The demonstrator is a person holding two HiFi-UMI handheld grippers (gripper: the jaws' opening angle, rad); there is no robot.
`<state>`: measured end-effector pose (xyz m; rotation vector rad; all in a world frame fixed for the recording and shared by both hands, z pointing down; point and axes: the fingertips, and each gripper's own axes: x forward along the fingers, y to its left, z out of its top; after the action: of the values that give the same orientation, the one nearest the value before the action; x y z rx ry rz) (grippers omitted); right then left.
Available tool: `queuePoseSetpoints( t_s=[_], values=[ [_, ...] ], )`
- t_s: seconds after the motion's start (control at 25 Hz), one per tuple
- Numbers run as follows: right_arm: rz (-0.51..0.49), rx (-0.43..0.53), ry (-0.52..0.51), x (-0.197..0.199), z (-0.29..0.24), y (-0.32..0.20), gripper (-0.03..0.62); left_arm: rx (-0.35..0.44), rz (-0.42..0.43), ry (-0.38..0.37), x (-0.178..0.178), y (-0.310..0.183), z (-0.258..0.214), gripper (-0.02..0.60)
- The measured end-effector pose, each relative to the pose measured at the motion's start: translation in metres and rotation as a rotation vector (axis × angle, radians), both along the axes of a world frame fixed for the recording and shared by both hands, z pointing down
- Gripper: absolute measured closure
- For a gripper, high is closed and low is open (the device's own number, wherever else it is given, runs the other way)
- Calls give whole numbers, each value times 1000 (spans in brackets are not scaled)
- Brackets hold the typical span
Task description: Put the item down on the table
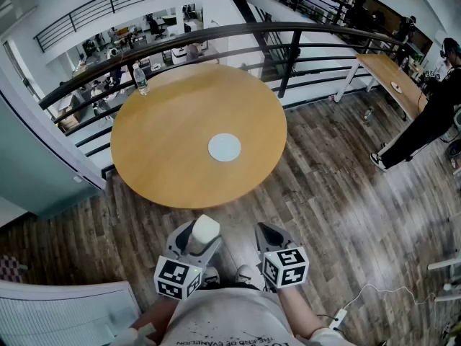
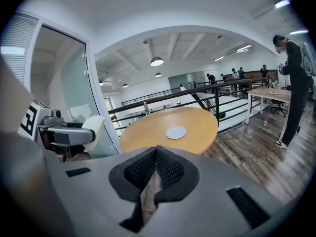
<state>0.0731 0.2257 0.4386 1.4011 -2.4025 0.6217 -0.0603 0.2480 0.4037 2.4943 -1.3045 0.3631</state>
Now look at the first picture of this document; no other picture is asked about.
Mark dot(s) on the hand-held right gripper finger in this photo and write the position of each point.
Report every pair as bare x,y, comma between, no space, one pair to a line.
280,235
260,236

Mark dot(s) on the checkered cloth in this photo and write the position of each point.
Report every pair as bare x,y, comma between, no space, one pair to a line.
11,269

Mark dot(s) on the person's white printed shirt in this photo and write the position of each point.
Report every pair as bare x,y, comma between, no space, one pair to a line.
230,319

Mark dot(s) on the person's right shoe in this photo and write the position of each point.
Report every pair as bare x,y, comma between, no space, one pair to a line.
248,275

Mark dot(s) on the person's left forearm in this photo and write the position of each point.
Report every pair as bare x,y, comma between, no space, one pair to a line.
158,314

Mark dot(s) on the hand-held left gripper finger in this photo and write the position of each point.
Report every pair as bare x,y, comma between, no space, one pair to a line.
214,245
180,234

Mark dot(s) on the white power strip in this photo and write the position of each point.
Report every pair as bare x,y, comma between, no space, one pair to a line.
340,318

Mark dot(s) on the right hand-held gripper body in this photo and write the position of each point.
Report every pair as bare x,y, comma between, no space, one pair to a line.
286,267

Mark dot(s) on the person's shoe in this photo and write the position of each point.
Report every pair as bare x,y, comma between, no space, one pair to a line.
211,276
248,275

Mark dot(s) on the white round coaster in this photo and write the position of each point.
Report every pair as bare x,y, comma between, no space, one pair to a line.
224,147

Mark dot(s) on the rectangular wooden desk white legs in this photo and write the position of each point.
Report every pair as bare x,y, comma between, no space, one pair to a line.
389,70

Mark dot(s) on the black balcony railing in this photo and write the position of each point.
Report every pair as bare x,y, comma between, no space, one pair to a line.
108,2

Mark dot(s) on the person's right forearm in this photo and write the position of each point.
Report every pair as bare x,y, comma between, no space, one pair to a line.
297,312

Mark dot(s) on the black metal railing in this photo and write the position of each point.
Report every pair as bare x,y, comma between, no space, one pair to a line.
252,28

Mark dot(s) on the clear plastic water bottle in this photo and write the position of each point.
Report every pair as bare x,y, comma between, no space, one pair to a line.
141,81

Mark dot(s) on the round wooden table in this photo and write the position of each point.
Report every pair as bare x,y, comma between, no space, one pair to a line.
173,139

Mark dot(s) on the white metal frame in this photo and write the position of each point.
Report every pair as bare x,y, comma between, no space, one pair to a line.
446,265

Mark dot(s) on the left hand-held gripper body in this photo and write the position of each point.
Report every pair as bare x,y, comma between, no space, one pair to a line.
176,276

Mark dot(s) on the small white plate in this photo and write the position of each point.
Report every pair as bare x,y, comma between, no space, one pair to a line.
396,87

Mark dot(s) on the green bottle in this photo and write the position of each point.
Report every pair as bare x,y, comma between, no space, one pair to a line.
367,114

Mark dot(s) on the white cup item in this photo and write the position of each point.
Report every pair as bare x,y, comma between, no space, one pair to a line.
204,231

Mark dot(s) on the person's left shoe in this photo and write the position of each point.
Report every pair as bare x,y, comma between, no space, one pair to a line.
211,276

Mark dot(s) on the frosted glass partition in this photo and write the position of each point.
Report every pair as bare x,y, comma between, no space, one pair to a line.
36,164

